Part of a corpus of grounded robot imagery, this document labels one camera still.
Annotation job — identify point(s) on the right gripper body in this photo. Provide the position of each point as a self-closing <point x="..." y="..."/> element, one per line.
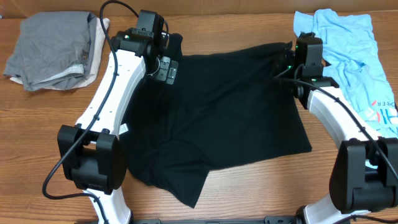
<point x="283" y="62"/>

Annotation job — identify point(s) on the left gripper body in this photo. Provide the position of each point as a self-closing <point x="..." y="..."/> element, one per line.
<point x="161" y="73"/>

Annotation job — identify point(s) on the black t-shirt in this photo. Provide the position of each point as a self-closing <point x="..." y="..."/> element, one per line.
<point x="223" y="110"/>

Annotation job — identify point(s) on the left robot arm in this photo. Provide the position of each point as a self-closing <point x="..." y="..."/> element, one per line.
<point x="90" y="150"/>

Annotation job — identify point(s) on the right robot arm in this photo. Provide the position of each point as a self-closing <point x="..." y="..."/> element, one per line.
<point x="364" y="176"/>

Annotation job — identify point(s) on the light blue t-shirt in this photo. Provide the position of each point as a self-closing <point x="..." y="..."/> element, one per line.
<point x="351" y="51"/>

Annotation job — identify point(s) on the folded white garment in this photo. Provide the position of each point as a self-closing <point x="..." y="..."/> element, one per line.
<point x="99" y="43"/>

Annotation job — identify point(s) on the folded grey shorts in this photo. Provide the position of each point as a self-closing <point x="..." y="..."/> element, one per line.
<point x="55" y="50"/>

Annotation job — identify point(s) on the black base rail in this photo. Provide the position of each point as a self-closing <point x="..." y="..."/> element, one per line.
<point x="214" y="221"/>

